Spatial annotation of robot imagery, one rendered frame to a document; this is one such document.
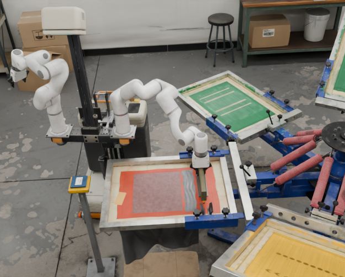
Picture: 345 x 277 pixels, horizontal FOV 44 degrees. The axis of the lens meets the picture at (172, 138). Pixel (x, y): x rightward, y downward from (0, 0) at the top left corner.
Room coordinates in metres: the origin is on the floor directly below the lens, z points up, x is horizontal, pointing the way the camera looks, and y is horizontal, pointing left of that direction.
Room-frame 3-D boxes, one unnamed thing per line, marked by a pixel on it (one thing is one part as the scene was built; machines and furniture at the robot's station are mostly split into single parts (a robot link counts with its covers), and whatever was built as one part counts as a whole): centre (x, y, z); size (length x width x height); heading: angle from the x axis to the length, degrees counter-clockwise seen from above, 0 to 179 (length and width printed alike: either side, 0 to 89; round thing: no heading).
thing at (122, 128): (2.29, 0.32, 1.21); 0.16 x 0.13 x 0.15; 174
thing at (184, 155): (2.15, -0.19, 0.98); 0.30 x 0.05 x 0.07; 90
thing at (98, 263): (1.98, 0.61, 0.48); 0.22 x 0.22 x 0.96; 0
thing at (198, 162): (1.87, -0.16, 1.20); 0.10 x 0.07 x 0.11; 90
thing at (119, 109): (2.28, 0.32, 1.37); 0.13 x 0.10 x 0.16; 140
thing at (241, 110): (2.66, -0.55, 1.05); 1.08 x 0.61 x 0.23; 30
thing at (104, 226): (1.87, 0.05, 0.97); 0.79 x 0.58 x 0.04; 90
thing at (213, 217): (1.59, -0.20, 0.98); 0.30 x 0.05 x 0.07; 90
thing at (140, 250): (1.66, 0.10, 0.74); 0.46 x 0.04 x 0.42; 90
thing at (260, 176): (1.87, -0.52, 1.02); 0.17 x 0.06 x 0.05; 90
